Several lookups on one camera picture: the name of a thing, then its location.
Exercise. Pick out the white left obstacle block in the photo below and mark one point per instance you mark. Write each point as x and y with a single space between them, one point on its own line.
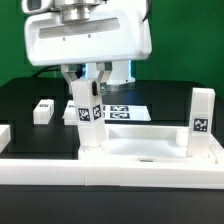
5 136

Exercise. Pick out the white desk tabletop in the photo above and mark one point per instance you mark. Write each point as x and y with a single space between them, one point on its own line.
152 156

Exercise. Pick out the white front obstacle bar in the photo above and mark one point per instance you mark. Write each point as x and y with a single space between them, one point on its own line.
41 171

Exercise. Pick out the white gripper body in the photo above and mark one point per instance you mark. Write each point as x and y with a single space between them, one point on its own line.
59 32

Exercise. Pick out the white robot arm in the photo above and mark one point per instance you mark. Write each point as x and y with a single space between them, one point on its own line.
69 32

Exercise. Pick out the fiducial marker sheet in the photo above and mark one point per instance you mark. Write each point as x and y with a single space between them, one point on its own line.
126 112

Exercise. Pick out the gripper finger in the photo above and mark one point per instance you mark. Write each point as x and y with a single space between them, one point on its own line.
69 72
99 84

